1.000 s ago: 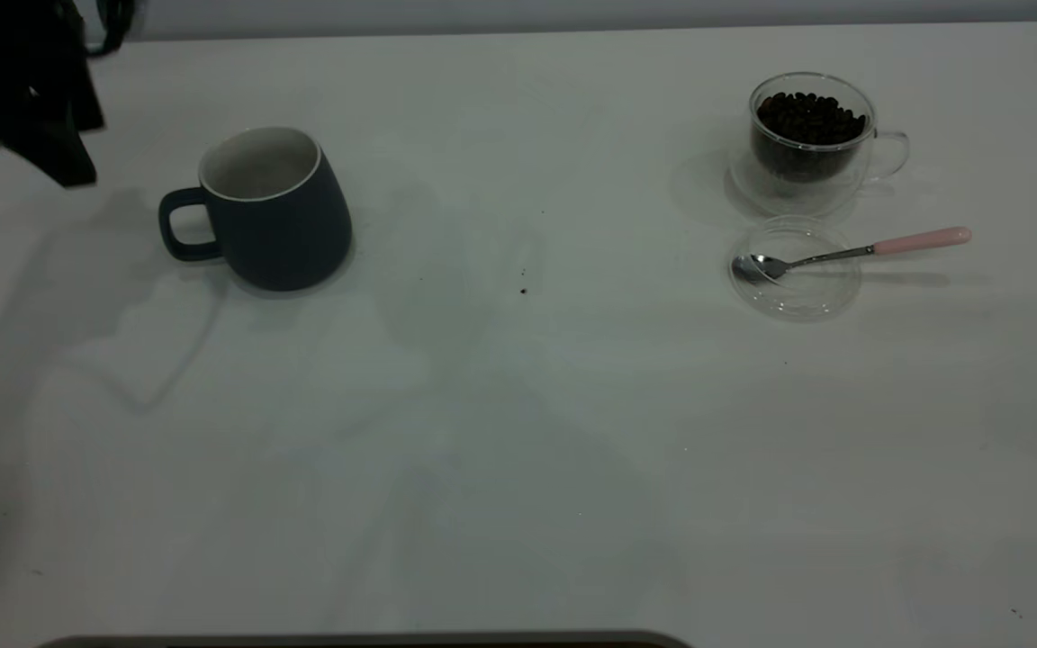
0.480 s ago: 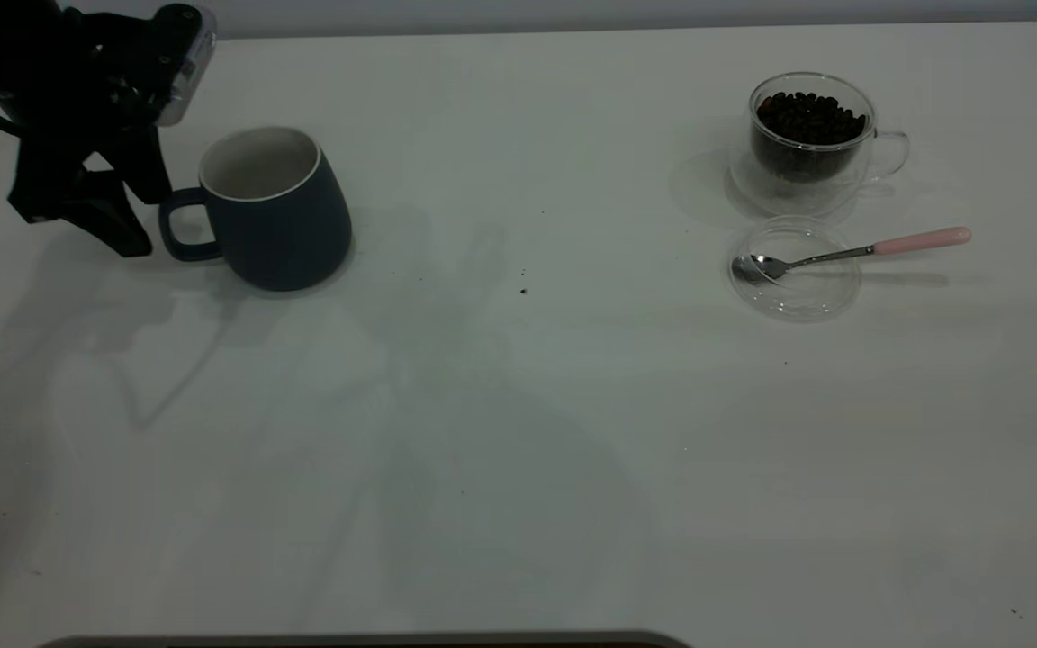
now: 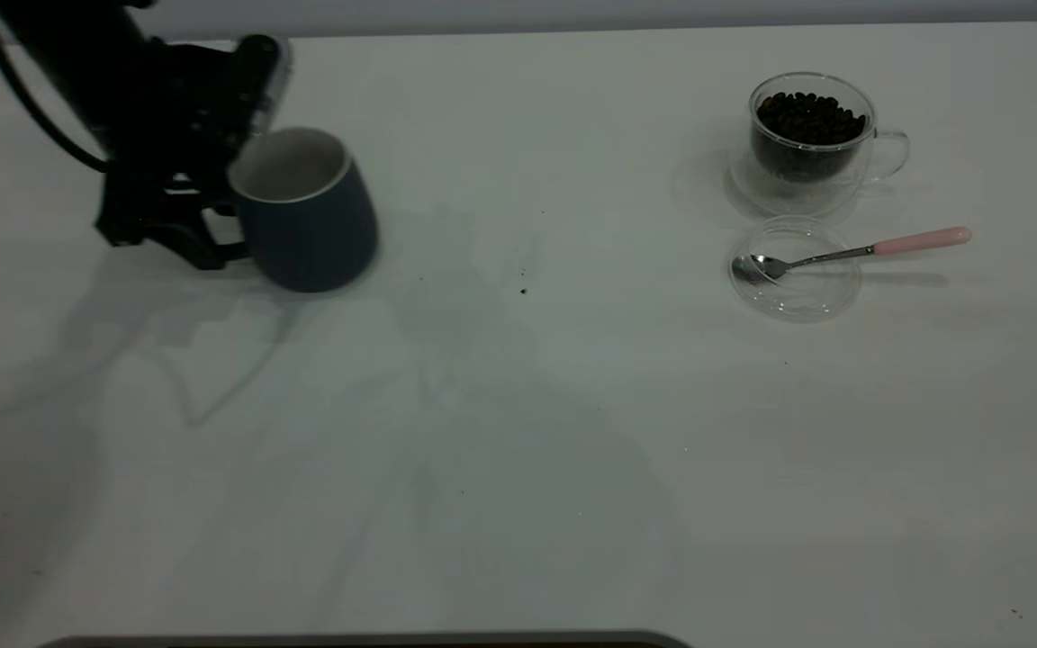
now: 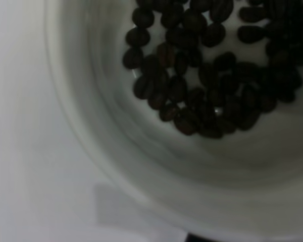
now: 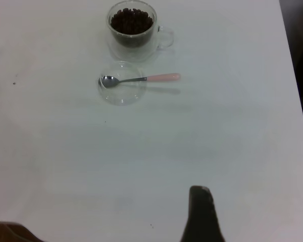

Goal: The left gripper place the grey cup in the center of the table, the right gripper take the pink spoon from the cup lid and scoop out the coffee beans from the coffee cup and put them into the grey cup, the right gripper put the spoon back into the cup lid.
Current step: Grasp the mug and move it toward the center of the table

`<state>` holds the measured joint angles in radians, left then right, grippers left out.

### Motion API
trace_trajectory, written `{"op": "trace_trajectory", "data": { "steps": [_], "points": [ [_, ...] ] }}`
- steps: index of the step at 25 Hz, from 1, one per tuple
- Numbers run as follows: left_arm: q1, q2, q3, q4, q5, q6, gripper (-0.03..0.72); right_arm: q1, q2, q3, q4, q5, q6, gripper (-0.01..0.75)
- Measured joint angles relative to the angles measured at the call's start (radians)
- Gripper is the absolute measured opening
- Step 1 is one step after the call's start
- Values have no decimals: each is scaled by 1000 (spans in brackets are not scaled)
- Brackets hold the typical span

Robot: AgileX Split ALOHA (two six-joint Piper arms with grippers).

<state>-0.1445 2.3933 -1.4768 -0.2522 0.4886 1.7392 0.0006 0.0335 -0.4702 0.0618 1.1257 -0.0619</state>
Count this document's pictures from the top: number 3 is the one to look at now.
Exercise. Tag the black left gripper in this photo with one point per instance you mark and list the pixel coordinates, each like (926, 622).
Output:
(167, 117)

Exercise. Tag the dark blue-grey ceramic mug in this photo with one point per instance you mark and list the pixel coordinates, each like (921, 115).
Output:
(320, 234)

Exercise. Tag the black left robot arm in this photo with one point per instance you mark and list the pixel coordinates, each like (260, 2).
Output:
(68, 54)

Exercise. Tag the clear round glass lid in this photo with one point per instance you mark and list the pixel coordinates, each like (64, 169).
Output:
(807, 301)

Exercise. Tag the heap of coffee beans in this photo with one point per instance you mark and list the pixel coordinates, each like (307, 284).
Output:
(807, 121)

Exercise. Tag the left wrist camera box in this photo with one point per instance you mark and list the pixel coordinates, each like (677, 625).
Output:
(262, 72)

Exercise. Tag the clear double-wall glass cup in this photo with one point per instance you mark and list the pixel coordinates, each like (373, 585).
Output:
(807, 193)

